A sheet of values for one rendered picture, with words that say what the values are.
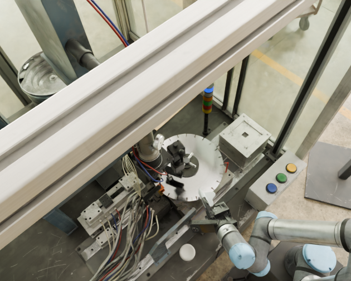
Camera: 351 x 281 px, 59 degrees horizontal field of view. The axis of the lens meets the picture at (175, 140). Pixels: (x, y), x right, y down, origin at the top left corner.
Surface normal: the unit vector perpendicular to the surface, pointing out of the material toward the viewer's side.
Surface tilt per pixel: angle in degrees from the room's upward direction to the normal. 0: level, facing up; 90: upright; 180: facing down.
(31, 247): 0
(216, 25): 0
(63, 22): 90
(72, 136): 0
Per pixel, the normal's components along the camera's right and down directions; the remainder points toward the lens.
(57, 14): 0.68, 0.62
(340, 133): -0.04, -0.50
